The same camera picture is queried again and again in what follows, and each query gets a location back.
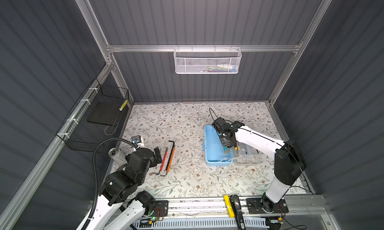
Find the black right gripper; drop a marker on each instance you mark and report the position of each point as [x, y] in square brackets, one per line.
[223, 142]

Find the black handle on rail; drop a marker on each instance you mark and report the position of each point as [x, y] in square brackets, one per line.
[237, 209]

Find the yellow marker on rail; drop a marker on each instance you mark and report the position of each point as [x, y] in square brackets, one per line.
[229, 206]

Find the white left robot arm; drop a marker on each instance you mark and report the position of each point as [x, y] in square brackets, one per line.
[107, 211]

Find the black pad in basket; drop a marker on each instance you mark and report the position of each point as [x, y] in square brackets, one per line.
[107, 114]

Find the red handled tool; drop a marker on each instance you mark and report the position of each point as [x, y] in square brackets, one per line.
[163, 163]

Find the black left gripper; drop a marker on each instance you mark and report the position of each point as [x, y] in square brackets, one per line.
[159, 159]

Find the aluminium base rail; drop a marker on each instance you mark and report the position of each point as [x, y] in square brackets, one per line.
[300, 212]

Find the black wire mesh basket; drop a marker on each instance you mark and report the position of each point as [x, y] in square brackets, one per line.
[78, 134]

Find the yellow black utility knife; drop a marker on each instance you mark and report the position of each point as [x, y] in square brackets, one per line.
[227, 151]

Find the white wire mesh basket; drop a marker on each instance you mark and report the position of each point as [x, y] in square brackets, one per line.
[207, 61]

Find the orange pencil tool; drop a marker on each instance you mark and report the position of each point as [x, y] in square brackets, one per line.
[170, 160]

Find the black hex key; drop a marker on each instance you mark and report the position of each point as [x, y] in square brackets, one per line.
[170, 153]

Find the blue clear plastic tool box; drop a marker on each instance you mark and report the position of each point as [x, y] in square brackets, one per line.
[220, 156]

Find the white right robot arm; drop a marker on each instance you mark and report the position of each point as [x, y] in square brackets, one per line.
[288, 160]

